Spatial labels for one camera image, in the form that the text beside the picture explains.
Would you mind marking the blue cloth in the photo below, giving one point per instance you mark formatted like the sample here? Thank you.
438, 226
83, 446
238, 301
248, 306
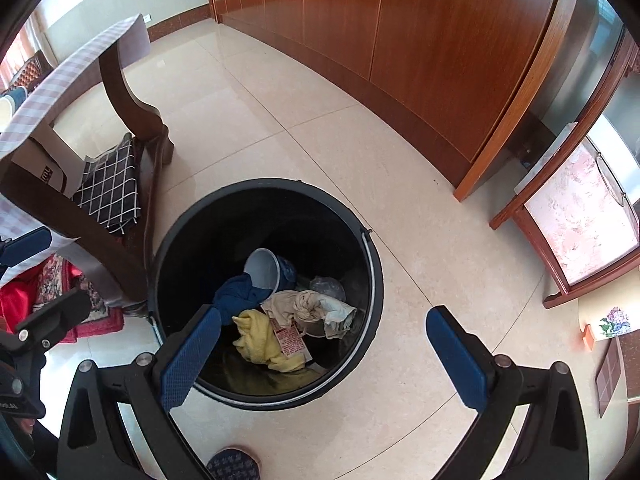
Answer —
237, 295

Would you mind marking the red snack carton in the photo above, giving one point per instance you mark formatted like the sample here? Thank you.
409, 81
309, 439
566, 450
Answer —
290, 340

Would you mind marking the black trash bin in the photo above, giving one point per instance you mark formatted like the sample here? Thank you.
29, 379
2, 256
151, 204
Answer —
238, 246

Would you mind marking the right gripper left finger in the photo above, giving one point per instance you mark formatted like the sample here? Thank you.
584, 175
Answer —
94, 443

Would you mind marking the yellow cloth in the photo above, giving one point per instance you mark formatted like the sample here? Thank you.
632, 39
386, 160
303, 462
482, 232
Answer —
258, 343

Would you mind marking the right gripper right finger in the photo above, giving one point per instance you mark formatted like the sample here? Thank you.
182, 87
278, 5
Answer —
552, 443

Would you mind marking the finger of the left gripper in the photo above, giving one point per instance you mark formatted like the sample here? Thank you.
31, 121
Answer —
49, 325
13, 252

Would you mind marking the blue slipper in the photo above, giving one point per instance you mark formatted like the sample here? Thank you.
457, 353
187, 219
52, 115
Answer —
234, 464

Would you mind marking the pink checkered tablecloth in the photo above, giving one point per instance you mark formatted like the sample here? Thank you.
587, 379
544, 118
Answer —
70, 80

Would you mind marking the beige cloth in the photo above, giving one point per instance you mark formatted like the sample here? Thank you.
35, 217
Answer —
311, 312

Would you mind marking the wooden chair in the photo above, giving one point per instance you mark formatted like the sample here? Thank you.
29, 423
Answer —
117, 266

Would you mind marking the red patterned rug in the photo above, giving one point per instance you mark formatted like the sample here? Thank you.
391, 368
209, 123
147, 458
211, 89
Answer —
33, 289

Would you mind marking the blue paper cup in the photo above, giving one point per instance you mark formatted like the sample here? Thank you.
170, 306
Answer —
269, 271

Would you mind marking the cardboard box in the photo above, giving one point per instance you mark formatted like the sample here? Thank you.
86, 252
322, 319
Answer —
48, 157

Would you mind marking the clear plastic bag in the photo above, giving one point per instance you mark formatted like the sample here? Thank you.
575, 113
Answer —
329, 287

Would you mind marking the wooden sofa bench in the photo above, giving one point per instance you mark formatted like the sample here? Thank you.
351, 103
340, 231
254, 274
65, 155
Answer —
34, 71

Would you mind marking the long wooden sideboard cabinet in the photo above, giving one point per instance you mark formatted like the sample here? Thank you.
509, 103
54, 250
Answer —
453, 77

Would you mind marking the black checkered cushion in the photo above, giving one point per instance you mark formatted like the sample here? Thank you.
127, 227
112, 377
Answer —
109, 188

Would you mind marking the wooden framed pink stool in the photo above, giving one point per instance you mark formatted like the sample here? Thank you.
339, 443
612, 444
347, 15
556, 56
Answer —
579, 205

